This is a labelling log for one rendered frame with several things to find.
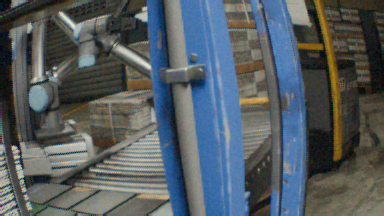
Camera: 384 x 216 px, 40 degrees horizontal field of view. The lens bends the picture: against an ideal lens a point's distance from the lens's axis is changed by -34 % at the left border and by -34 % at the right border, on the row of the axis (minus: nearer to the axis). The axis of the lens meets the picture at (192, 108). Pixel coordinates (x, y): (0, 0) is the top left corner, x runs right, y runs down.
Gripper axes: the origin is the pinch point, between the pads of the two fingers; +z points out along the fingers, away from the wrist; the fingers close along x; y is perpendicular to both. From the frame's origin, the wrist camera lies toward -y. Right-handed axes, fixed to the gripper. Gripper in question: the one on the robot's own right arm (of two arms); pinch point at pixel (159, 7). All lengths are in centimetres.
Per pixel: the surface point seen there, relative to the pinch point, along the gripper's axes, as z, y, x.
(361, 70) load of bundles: 174, 7, -590
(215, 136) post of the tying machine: 32, 39, 156
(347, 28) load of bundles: 160, -55, -585
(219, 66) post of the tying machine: 34, 32, 157
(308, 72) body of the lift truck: 60, 19, -237
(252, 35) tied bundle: 24, 1, -146
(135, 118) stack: -27, 38, -75
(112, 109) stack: -39, 34, -82
